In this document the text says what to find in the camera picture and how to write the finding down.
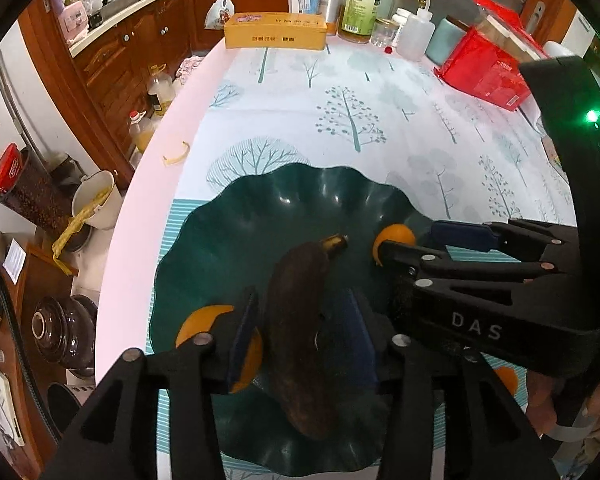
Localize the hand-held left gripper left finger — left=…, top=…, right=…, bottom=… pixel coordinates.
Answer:
left=40, top=287, right=263, bottom=480

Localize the long yellow peel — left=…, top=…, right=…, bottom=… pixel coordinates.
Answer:
left=51, top=185, right=113, bottom=277

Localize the small banana peel strip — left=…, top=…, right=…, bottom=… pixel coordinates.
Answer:
left=162, top=141, right=191, bottom=167

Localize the person's right hand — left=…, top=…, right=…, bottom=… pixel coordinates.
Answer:
left=525, top=365, right=600, bottom=463

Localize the white paper card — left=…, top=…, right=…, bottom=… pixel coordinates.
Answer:
left=2, top=237, right=28, bottom=283

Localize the white squeeze bottle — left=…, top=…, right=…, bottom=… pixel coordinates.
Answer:
left=395, top=0, right=436, bottom=62

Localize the oil bottle with red cap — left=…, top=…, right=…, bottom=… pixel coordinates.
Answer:
left=128, top=110, right=157, bottom=155

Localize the dark green wavy plate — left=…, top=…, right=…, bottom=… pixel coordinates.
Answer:
left=147, top=162, right=461, bottom=478

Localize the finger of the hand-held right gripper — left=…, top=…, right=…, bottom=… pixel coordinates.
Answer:
left=377, top=240, right=568, bottom=293
left=429, top=217, right=581, bottom=273

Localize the small glass jar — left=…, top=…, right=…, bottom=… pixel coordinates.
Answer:
left=371, top=17, right=400, bottom=49

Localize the oil bottle with yellow cap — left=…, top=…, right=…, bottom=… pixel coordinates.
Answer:
left=146, top=64, right=175, bottom=117

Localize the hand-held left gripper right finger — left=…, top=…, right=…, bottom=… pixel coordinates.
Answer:
left=327, top=287, right=561, bottom=480

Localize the white pill bottle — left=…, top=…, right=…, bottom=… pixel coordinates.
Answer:
left=391, top=7, right=412, bottom=36

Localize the wooden kitchen cabinet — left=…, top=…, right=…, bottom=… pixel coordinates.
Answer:
left=19, top=0, right=236, bottom=188

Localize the teal canister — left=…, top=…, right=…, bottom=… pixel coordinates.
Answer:
left=425, top=16, right=468, bottom=66

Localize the pink cloth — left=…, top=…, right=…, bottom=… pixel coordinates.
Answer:
left=175, top=56, right=204, bottom=83

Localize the pink box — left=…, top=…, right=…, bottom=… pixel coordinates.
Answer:
left=60, top=1, right=88, bottom=43

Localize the orange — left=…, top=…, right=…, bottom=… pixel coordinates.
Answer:
left=371, top=223, right=417, bottom=267
left=175, top=304, right=264, bottom=395
left=492, top=366, right=520, bottom=398

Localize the brown ceramic pot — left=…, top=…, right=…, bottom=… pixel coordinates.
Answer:
left=31, top=294, right=98, bottom=381

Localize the white plastic bag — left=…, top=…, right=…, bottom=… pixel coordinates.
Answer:
left=205, top=0, right=237, bottom=31

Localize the white pot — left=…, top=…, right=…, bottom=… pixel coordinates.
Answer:
left=71, top=170, right=118, bottom=231

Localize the red package of bottles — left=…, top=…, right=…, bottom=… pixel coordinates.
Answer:
left=433, top=0, right=548, bottom=111

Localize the red-lid clear container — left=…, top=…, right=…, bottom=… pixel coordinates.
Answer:
left=0, top=142, right=73, bottom=233

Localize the yellow rectangular box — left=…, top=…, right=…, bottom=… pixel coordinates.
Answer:
left=223, top=11, right=329, bottom=52

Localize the glass bottle with green label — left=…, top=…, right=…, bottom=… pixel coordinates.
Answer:
left=339, top=0, right=383, bottom=44

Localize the brown overripe banana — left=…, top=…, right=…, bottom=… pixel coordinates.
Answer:
left=264, top=232, right=350, bottom=441

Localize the metal can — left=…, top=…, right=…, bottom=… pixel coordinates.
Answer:
left=318, top=0, right=344, bottom=36

